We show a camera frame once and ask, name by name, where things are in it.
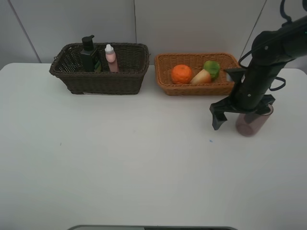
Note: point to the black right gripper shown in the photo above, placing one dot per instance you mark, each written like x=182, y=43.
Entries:
x=249, y=99

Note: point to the green lime fruit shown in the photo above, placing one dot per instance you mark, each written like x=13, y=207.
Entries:
x=213, y=68

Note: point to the pink bottle white cap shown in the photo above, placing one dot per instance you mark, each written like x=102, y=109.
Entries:
x=111, y=58

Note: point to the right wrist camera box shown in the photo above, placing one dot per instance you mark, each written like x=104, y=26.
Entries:
x=236, y=74

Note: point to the dark brown wicker basket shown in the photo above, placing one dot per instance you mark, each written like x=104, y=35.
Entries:
x=133, y=62

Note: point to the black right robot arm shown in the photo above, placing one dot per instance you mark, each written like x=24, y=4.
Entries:
x=271, y=51

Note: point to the light brown wicker basket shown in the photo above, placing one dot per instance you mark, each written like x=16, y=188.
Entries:
x=165, y=62

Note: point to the red yellow half fruit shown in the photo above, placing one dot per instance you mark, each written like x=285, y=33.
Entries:
x=203, y=77

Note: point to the dark green pump bottle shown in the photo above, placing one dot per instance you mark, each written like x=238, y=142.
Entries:
x=90, y=55

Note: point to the translucent purple plastic cup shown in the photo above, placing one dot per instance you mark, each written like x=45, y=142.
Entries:
x=249, y=130

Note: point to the orange tangerine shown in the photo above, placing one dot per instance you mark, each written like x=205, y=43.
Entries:
x=181, y=74

